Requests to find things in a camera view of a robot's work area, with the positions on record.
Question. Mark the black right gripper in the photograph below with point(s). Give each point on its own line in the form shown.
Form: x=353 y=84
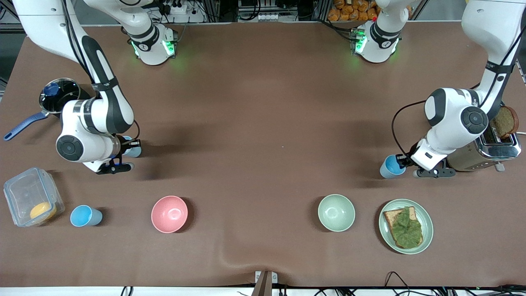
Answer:
x=124 y=144

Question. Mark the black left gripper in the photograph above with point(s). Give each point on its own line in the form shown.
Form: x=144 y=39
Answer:
x=408 y=159

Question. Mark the light blue plastic cup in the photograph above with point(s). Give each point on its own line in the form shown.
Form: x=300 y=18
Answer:
x=82 y=216
x=134 y=152
x=390 y=166

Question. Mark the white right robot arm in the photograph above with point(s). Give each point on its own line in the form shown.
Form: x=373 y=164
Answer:
x=102 y=107

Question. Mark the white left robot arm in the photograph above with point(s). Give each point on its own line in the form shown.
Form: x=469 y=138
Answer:
x=452 y=123

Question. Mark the bread slice with brown crust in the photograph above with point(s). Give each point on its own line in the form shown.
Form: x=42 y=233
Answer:
x=392 y=218

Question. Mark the green lettuce leaf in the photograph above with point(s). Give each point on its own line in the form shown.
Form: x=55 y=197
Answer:
x=407 y=230

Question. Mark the pale green plate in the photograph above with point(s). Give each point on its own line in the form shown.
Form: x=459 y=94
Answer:
x=427 y=228

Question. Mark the pink bowl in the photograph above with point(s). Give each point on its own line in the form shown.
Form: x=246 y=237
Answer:
x=169 y=213

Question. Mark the pale green bowl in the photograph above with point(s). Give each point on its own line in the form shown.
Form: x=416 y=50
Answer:
x=336 y=212

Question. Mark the glass lid with blue knob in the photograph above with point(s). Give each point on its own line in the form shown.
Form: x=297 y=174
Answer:
x=61 y=92

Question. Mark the beige and chrome toaster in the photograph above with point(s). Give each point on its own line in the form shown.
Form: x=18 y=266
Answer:
x=499 y=150

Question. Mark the yellow round food piece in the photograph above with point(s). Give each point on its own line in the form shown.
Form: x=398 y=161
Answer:
x=42 y=211

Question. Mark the clear plastic food container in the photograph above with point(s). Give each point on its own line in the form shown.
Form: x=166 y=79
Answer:
x=24 y=193

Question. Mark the brown toast slice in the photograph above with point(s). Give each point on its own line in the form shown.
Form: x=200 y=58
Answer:
x=504 y=122

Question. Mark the brown table cloth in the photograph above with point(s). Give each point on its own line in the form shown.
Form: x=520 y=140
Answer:
x=263 y=123

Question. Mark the white power strip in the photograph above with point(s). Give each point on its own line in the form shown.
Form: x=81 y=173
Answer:
x=178 y=8

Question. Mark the bag of orange bread rolls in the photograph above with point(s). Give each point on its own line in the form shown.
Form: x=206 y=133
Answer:
x=349 y=10

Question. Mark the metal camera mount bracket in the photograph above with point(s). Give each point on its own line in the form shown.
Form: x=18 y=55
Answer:
x=266 y=281

